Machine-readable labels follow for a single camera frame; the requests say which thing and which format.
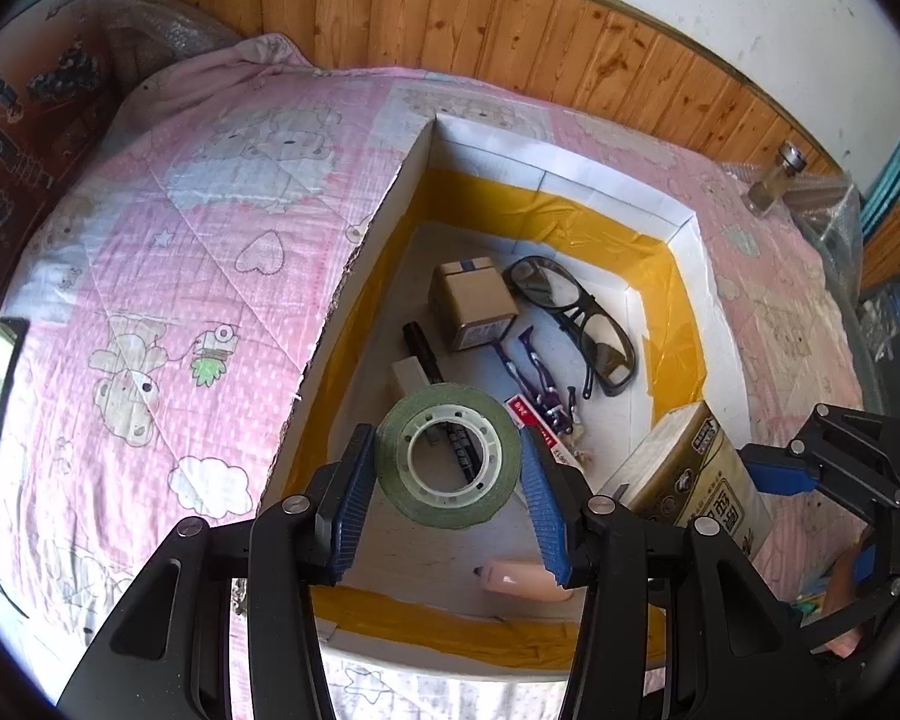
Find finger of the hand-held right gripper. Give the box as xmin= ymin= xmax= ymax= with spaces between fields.
xmin=795 ymin=502 xmax=900 ymax=653
xmin=741 ymin=403 xmax=900 ymax=511

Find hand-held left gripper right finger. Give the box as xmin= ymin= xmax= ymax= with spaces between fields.
xmin=520 ymin=424 xmax=833 ymax=720

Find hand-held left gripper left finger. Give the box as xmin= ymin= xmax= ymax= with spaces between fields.
xmin=56 ymin=424 xmax=380 ymax=720

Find pink stapler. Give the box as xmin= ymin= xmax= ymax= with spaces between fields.
xmin=474 ymin=556 xmax=575 ymax=602

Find white cardboard box tray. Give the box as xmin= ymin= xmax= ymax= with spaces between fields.
xmin=259 ymin=112 xmax=713 ymax=683

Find green tape roll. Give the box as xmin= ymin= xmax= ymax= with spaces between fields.
xmin=375 ymin=382 xmax=524 ymax=530

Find beige tissue pack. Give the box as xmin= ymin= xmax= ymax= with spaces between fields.
xmin=596 ymin=401 xmax=773 ymax=563

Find red and white staple box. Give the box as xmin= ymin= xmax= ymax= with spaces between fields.
xmin=504 ymin=394 xmax=582 ymax=473

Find purple toy figurine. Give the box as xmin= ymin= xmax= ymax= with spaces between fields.
xmin=491 ymin=326 xmax=580 ymax=436

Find white rectangular block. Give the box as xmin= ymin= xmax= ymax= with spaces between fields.
xmin=390 ymin=356 xmax=432 ymax=410

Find black marker pen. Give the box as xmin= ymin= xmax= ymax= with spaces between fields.
xmin=401 ymin=321 xmax=488 ymax=485

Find black safety glasses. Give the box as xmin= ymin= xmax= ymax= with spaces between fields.
xmin=501 ymin=255 xmax=637 ymax=398

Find small tan box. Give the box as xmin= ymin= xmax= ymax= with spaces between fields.
xmin=429 ymin=256 xmax=518 ymax=353

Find clear plastic bag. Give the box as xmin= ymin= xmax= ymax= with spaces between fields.
xmin=787 ymin=165 xmax=871 ymax=301

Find pink bear printed blanket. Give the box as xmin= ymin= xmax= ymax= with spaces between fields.
xmin=0 ymin=34 xmax=871 ymax=720

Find small glass bottle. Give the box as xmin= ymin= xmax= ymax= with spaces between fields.
xmin=748 ymin=141 xmax=809 ymax=215

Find teal plastic strips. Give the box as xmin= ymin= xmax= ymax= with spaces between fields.
xmin=859 ymin=127 xmax=900 ymax=233

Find robot toy box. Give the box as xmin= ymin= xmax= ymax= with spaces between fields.
xmin=0 ymin=0 xmax=125 ymax=316

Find bubble wrap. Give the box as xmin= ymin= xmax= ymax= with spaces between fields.
xmin=101 ymin=0 xmax=248 ymax=83

